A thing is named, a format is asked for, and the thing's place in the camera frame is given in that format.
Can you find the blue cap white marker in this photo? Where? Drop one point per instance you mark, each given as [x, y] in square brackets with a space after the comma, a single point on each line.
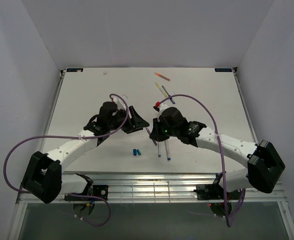
[167, 149]

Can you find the left blue corner label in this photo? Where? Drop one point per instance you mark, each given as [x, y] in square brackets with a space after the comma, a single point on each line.
[74, 70]

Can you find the green acrylic marker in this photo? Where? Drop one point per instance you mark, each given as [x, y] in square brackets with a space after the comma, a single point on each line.
[159, 154]

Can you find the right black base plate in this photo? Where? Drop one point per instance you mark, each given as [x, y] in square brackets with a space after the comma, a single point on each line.
[214, 192]

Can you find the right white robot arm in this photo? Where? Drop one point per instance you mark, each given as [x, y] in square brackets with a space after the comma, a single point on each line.
[262, 165]

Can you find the orange highlighter pen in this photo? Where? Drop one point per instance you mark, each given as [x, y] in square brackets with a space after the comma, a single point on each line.
[162, 76]

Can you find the blue ballpoint pen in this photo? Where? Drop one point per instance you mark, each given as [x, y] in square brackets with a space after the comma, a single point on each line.
[170, 97]

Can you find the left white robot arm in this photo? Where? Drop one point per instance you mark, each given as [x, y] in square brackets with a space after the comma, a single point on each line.
[44, 174]

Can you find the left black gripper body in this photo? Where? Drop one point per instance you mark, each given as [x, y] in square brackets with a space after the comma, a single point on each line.
[118, 122]

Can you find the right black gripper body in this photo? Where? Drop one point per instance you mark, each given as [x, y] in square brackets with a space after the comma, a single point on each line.
[163, 131]

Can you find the yellow slim pen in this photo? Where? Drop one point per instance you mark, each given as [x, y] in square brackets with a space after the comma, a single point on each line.
[161, 90]

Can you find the blue corner label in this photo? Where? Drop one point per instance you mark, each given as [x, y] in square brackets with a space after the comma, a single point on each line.
[223, 70]
[74, 70]

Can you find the right blue corner label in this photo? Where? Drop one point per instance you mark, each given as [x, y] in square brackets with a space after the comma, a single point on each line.
[223, 70]

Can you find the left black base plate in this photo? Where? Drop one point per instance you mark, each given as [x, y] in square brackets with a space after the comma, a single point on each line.
[100, 191]

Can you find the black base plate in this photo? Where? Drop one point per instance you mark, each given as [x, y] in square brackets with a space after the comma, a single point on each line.
[100, 191]
[214, 192]

